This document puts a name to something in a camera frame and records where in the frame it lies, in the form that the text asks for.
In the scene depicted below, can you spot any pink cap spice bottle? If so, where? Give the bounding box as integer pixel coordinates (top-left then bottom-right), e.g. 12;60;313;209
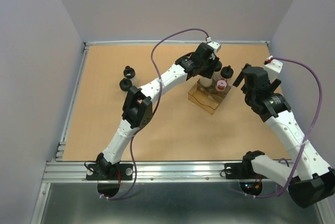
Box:
215;80;228;97

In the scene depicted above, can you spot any green cap spice bottle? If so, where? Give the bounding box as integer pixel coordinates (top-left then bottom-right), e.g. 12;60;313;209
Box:
199;77;213;88

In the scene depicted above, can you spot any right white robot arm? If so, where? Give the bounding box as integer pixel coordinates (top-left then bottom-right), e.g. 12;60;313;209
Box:
227;62;334;208

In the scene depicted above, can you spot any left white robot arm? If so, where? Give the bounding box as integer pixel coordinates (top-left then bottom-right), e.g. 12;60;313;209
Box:
96;41;221;180

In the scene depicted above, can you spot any amber clear organizer box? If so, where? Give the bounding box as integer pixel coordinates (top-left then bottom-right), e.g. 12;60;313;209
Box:
188;78;231;115

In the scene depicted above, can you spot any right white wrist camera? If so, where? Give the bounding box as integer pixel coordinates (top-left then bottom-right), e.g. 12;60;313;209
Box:
264;55;283;74

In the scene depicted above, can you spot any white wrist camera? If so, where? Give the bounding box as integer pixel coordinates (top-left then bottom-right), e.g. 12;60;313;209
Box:
206;37;221;53
264;55;283;74

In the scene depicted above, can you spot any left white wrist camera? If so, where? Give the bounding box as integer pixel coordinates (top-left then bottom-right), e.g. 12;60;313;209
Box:
206;37;221;53

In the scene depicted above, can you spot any aluminium back rail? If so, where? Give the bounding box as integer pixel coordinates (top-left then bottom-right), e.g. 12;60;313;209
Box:
84;40;270;47

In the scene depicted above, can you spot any aluminium rail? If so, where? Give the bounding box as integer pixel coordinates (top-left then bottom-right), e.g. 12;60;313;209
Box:
41;159;320;183
84;40;270;47
52;43;90;162

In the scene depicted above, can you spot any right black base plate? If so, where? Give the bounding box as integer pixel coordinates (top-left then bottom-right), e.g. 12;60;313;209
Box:
224;162;261;180

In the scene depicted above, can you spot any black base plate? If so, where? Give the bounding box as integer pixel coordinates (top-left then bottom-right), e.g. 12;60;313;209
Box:
224;162;261;180
84;162;133;181

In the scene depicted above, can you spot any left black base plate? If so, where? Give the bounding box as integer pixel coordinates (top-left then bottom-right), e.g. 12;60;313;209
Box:
84;162;133;181

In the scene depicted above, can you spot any aluminium left side rail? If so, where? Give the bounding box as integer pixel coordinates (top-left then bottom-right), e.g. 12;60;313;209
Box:
52;43;90;162

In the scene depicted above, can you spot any aluminium front rail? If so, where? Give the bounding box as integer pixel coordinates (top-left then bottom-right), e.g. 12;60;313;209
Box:
41;159;320;183

